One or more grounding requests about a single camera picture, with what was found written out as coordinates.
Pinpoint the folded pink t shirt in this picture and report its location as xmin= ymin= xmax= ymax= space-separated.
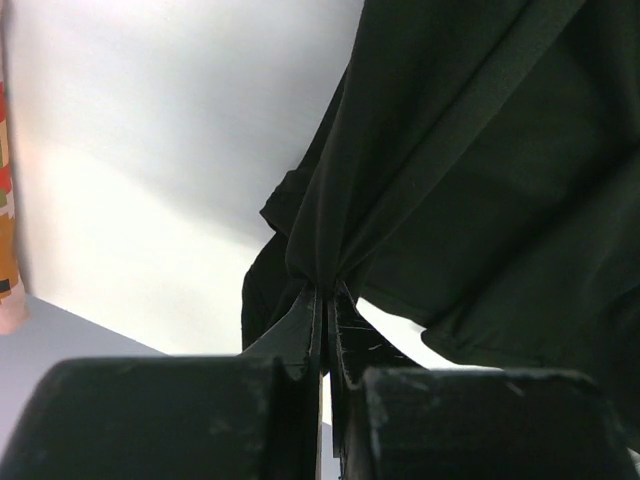
xmin=0 ymin=1 xmax=29 ymax=335

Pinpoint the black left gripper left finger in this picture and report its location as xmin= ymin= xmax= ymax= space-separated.
xmin=1 ymin=287 xmax=323 ymax=479

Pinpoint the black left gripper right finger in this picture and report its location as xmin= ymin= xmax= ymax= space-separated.
xmin=326 ymin=287 xmax=635 ymax=479

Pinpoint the black t shirt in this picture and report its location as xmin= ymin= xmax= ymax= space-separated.
xmin=241 ymin=1 xmax=639 ymax=424

